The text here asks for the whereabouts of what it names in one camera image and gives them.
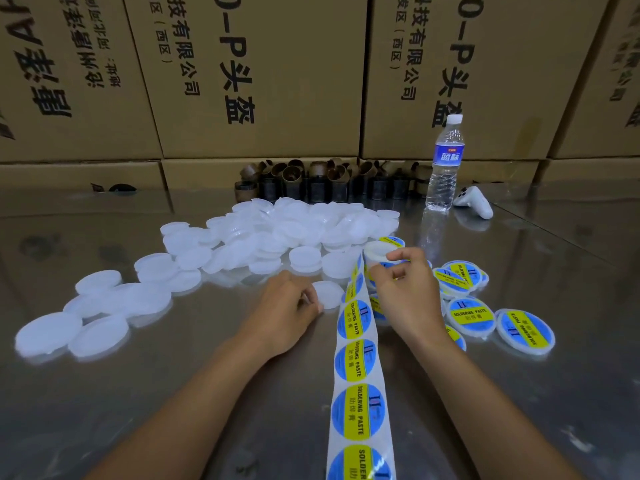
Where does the person's right hand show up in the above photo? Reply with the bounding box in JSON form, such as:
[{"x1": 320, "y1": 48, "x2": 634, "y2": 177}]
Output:
[{"x1": 368, "y1": 247, "x2": 449, "y2": 348}]

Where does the person's left hand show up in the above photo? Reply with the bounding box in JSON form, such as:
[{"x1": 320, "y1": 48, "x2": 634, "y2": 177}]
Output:
[{"x1": 240, "y1": 271, "x2": 323, "y2": 361}]

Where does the pile of white plastic lids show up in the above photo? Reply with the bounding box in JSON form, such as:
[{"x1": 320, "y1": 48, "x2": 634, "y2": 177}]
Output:
[{"x1": 14, "y1": 197, "x2": 401, "y2": 364}]

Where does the sticker roll with backing strip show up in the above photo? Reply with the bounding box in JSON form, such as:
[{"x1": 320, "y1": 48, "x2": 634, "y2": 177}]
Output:
[{"x1": 326, "y1": 235, "x2": 406, "y2": 480}]

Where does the person's right forearm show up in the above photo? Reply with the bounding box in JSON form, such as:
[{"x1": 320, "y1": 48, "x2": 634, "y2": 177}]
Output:
[{"x1": 412, "y1": 329, "x2": 586, "y2": 480}]

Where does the person's left forearm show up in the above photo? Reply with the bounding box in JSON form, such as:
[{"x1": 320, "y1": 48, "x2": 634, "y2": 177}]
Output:
[{"x1": 85, "y1": 333, "x2": 276, "y2": 480}]

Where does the white handheld controller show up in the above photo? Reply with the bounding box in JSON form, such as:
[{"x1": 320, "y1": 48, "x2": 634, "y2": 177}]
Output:
[{"x1": 453, "y1": 185, "x2": 494, "y2": 220}]

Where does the row of dark cardboard tubes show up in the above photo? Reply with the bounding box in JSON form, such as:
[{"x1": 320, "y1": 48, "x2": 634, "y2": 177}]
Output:
[{"x1": 236, "y1": 159, "x2": 436, "y2": 204}]

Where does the clear plastic water bottle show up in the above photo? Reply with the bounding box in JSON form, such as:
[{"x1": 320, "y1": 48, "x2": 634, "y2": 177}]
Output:
[{"x1": 425, "y1": 113, "x2": 466, "y2": 214}]

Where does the stack of brown cardboard boxes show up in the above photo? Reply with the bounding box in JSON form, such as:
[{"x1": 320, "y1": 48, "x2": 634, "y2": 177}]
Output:
[{"x1": 0, "y1": 0, "x2": 640, "y2": 191}]

